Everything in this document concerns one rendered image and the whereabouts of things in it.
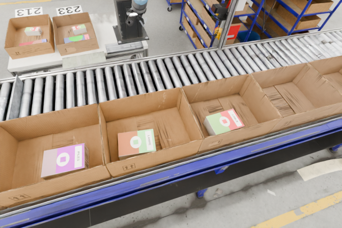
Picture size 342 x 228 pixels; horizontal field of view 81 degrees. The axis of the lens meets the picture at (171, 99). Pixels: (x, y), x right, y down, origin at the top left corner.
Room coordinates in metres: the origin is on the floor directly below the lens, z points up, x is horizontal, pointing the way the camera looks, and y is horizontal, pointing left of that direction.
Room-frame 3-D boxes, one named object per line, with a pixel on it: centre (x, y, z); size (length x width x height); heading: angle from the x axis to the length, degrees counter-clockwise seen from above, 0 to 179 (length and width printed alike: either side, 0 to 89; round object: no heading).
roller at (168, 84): (0.95, 0.03, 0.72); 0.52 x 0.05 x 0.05; 22
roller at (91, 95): (0.76, 0.51, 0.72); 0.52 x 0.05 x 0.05; 22
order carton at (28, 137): (0.29, 0.45, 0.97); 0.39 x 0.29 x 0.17; 112
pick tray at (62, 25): (1.31, 0.81, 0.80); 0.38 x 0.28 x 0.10; 28
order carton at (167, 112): (0.44, 0.09, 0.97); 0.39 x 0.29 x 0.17; 112
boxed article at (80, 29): (1.39, 0.81, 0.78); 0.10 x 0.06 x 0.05; 124
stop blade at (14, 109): (0.59, 0.90, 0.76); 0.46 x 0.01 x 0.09; 22
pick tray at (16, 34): (1.22, 1.11, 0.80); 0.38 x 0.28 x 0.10; 26
